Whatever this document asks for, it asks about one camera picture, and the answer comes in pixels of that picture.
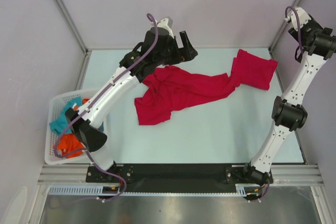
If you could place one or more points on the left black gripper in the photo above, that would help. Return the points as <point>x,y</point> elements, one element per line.
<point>186,53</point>

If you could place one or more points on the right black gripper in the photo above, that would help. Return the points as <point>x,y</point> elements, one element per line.
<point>313,21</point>

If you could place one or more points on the magenta t shirt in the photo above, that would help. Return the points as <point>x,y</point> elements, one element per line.
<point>173,89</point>
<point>251,70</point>

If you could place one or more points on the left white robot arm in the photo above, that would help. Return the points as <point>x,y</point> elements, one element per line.
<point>85,120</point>

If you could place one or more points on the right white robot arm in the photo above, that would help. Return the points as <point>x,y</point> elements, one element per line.
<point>288,113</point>

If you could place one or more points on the folded magenta t shirt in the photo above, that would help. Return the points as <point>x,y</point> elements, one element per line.
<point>251,70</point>

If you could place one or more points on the white plastic laundry basket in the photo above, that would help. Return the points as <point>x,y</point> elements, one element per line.
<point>50,157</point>

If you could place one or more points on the teal t shirt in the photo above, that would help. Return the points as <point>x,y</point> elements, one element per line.
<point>56,117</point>

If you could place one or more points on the orange t shirt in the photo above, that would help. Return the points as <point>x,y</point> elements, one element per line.
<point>68,143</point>

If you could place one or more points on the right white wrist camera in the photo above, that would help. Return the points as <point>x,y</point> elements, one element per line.
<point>297,16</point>

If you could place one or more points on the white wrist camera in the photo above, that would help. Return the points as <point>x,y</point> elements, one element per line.
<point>297,16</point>
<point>164,24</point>

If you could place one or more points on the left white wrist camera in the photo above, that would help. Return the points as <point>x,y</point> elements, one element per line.
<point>164,24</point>

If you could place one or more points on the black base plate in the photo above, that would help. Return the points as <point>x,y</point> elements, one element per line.
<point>250,176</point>

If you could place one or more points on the grey slotted cable duct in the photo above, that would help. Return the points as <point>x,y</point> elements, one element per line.
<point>109,191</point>

